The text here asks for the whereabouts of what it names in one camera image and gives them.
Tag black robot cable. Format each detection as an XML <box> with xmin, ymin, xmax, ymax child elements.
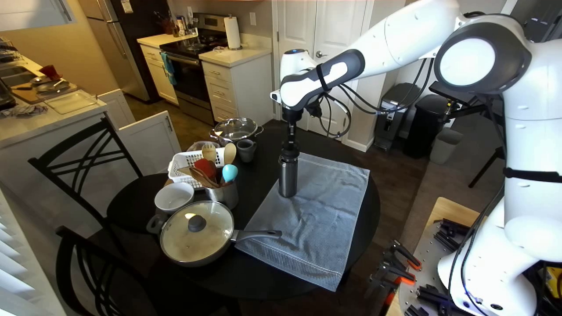
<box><xmin>302</xmin><ymin>55</ymin><xmax>437</xmax><ymax>143</ymax></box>

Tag frying pan with handle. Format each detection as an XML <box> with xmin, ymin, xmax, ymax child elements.
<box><xmin>145</xmin><ymin>199</ymin><xmax>284</xmax><ymax>269</ymax></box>

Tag black aluminium bracket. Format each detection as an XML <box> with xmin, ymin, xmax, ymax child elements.
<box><xmin>435</xmin><ymin>216</ymin><xmax>470</xmax><ymax>253</ymax></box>

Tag black countertop appliance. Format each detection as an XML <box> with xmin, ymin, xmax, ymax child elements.
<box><xmin>0</xmin><ymin>74</ymin><xmax>17</xmax><ymax>113</ymax></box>

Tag black aluminium rail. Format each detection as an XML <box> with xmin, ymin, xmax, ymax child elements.
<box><xmin>402</xmin><ymin>304</ymin><xmax>432</xmax><ymax>316</ymax></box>
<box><xmin>417</xmin><ymin>285</ymin><xmax>458</xmax><ymax>313</ymax></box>

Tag wooden spoon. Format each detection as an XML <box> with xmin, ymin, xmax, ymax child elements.
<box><xmin>221</xmin><ymin>141</ymin><xmax>238</xmax><ymax>167</ymax></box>

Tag clear cutting board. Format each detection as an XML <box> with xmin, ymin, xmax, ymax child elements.
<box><xmin>43</xmin><ymin>90</ymin><xmax>100</xmax><ymax>116</ymax></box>

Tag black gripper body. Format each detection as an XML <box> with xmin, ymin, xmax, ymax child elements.
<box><xmin>282</xmin><ymin>116</ymin><xmax>302</xmax><ymax>139</ymax></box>

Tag grey small bin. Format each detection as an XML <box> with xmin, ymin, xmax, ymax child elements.
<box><xmin>428</xmin><ymin>128</ymin><xmax>465</xmax><ymax>167</ymax></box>

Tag white paper towel roll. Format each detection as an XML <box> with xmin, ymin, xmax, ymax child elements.
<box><xmin>223</xmin><ymin>14</ymin><xmax>242</xmax><ymax>51</ymax></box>

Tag white kitchen cabinet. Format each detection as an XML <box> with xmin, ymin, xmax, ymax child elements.
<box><xmin>136</xmin><ymin>32</ymin><xmax>180</xmax><ymax>107</ymax></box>
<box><xmin>198</xmin><ymin>46</ymin><xmax>275</xmax><ymax>127</ymax></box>

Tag steel utensil holder cup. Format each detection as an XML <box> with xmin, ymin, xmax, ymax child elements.
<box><xmin>208</xmin><ymin>179</ymin><xmax>240</xmax><ymax>211</ymax></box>

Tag red cup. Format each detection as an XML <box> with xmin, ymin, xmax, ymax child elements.
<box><xmin>40</xmin><ymin>64</ymin><xmax>61</xmax><ymax>83</ymax></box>

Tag white cabinet panel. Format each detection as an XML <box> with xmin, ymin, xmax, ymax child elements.
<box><xmin>115</xmin><ymin>111</ymin><xmax>182</xmax><ymax>176</ymax></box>

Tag black bottle lid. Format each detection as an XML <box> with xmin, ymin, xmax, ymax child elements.
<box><xmin>277</xmin><ymin>143</ymin><xmax>300</xmax><ymax>162</ymax></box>

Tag wooden spatula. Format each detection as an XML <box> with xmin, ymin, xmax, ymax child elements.
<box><xmin>200</xmin><ymin>143</ymin><xmax>219</xmax><ymax>167</ymax></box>

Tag black metal chair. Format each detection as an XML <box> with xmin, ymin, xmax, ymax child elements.
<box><xmin>26</xmin><ymin>114</ymin><xmax>173</xmax><ymax>236</ymax></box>

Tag steel fridge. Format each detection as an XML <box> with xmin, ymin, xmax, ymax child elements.
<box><xmin>77</xmin><ymin>0</ymin><xmax>152</xmax><ymax>102</ymax></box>

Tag black orange bar clamp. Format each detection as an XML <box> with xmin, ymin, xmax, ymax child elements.
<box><xmin>389</xmin><ymin>239</ymin><xmax>423</xmax><ymax>272</ymax></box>
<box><xmin>379</xmin><ymin>260</ymin><xmax>417</xmax><ymax>288</ymax></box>
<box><xmin>365</xmin><ymin>274</ymin><xmax>400</xmax><ymax>313</ymax></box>

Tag glass pot lid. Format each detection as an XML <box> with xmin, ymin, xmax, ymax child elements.
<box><xmin>208</xmin><ymin>116</ymin><xmax>263</xmax><ymax>141</ymax></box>

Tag white panel door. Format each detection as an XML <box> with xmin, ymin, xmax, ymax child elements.
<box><xmin>270</xmin><ymin>0</ymin><xmax>375</xmax><ymax>153</ymax></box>

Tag steel cooking pot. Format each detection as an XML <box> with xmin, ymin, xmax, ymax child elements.
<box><xmin>208</xmin><ymin>116</ymin><xmax>263</xmax><ymax>148</ymax></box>

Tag black metal stand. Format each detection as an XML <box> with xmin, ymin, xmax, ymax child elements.
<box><xmin>428</xmin><ymin>78</ymin><xmax>505</xmax><ymax>190</ymax></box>

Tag light blue towel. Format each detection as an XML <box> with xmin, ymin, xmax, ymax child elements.
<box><xmin>233</xmin><ymin>153</ymin><xmax>372</xmax><ymax>293</ymax></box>

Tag black base power cable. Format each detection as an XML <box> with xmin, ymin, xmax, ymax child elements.
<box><xmin>444</xmin><ymin>230</ymin><xmax>498</xmax><ymax>313</ymax></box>

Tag black tall bin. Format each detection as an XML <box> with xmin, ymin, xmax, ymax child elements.
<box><xmin>402</xmin><ymin>93</ymin><xmax>454</xmax><ymax>160</ymax></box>

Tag white kitchen counter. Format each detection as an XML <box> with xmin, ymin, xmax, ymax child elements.
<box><xmin>0</xmin><ymin>34</ymin><xmax>136</xmax><ymax>236</ymax></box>

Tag grey mug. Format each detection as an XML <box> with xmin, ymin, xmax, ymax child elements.
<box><xmin>235</xmin><ymin>137</ymin><xmax>258</xmax><ymax>165</ymax></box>

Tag black trash can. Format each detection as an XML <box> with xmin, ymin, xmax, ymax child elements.
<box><xmin>374</xmin><ymin>81</ymin><xmax>414</xmax><ymax>153</ymax></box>

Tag black steel kitchen stove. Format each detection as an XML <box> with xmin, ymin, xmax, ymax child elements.
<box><xmin>159</xmin><ymin>13</ymin><xmax>215</xmax><ymax>127</ymax></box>

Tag white bowl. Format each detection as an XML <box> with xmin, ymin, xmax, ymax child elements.
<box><xmin>152</xmin><ymin>181</ymin><xmax>196</xmax><ymax>214</ymax></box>

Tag dark steel bottle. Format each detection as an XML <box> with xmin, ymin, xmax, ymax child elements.
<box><xmin>275</xmin><ymin>153</ymin><xmax>300</xmax><ymax>200</ymax></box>

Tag round black table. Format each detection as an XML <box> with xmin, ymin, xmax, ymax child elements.
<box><xmin>54</xmin><ymin>225</ymin><xmax>247</xmax><ymax>316</ymax></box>

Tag white plastic basket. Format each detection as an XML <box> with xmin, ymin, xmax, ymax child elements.
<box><xmin>166</xmin><ymin>148</ymin><xmax>226</xmax><ymax>190</ymax></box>

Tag robot mounting table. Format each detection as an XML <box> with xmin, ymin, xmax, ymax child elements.
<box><xmin>382</xmin><ymin>195</ymin><xmax>489</xmax><ymax>316</ymax></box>

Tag red spatula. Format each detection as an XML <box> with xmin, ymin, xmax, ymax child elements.
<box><xmin>191</xmin><ymin>158</ymin><xmax>219</xmax><ymax>181</ymax></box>

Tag white window blinds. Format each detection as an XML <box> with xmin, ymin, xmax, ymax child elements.
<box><xmin>0</xmin><ymin>186</ymin><xmax>66</xmax><ymax>316</ymax></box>

